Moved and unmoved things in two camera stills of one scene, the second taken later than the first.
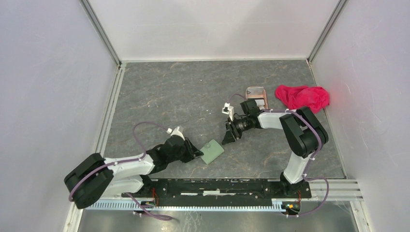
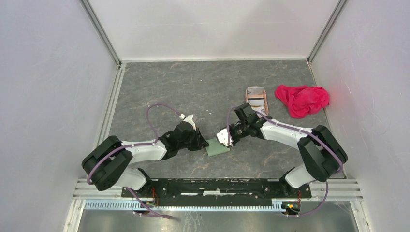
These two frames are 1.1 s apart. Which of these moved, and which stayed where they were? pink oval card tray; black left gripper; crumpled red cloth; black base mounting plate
Moved: black left gripper
Stayed: black base mounting plate; pink oval card tray; crumpled red cloth
